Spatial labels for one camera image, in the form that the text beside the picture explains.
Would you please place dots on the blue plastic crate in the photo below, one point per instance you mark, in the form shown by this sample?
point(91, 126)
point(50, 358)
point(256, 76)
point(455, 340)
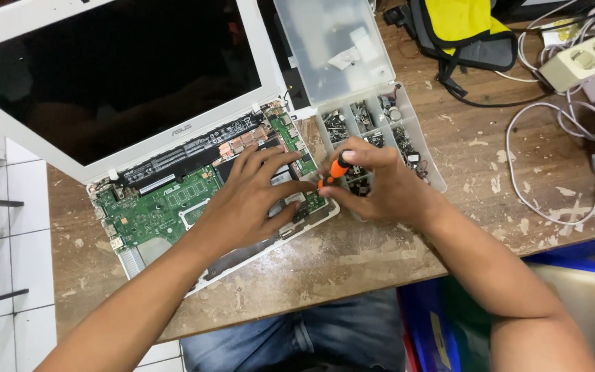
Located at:
point(426, 325)

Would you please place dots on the heap of small metal parts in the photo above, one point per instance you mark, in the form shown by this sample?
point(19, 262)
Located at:
point(334, 126)

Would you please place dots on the green laptop motherboard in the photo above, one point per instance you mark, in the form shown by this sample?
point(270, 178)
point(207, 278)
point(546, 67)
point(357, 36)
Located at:
point(147, 212)

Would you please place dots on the person's right hand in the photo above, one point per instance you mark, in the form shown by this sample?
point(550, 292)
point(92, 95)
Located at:
point(390, 191)

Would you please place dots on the black laptop battery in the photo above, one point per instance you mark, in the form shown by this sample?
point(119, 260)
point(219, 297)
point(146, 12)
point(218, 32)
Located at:
point(184, 157)

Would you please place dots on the white paper scrap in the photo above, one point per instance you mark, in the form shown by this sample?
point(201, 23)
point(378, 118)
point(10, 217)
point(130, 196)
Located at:
point(344, 58)

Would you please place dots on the white power strip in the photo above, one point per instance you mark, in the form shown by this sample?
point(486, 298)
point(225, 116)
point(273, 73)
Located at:
point(581, 62)

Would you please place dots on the clear plastic organizer box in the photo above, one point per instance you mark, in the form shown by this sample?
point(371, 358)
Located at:
point(328, 46)

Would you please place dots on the yellow grey bag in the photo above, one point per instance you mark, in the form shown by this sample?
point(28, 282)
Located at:
point(457, 20)

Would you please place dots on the orange black screwdriver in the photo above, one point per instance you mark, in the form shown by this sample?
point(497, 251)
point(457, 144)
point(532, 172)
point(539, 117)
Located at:
point(338, 168)

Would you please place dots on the white laptop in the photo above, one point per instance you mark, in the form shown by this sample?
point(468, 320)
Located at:
point(122, 77)

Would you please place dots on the person's blue jeans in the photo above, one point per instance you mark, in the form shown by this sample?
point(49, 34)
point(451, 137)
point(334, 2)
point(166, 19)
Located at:
point(328, 336)

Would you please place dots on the person's left hand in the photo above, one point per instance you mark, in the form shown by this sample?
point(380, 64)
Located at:
point(240, 206)

